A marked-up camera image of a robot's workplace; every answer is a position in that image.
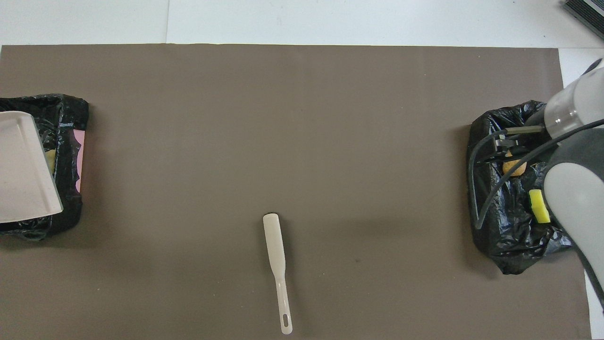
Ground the brown paper table mat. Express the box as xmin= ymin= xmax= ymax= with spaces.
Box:
xmin=0 ymin=44 xmax=593 ymax=340

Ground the beige hand brush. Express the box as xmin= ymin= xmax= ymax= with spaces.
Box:
xmin=262 ymin=213 xmax=294 ymax=335

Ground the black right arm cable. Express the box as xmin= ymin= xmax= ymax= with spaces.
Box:
xmin=467 ymin=118 xmax=604 ymax=230

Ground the yellow green-edged sponge piece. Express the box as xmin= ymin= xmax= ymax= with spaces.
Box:
xmin=528 ymin=189 xmax=552 ymax=224

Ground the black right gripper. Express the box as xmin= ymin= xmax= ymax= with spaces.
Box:
xmin=493 ymin=134 xmax=543 ymax=159

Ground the beige plastic dustpan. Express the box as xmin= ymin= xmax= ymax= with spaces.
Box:
xmin=0 ymin=111 xmax=64 ymax=224

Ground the pink bin box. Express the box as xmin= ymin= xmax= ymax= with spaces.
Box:
xmin=73 ymin=130 xmax=85 ymax=193

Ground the black plastic bin bag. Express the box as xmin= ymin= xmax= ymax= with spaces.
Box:
xmin=466 ymin=100 xmax=579 ymax=275
xmin=0 ymin=93 xmax=89 ymax=241

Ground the dark ridged device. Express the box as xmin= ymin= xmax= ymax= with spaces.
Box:
xmin=564 ymin=0 xmax=604 ymax=41

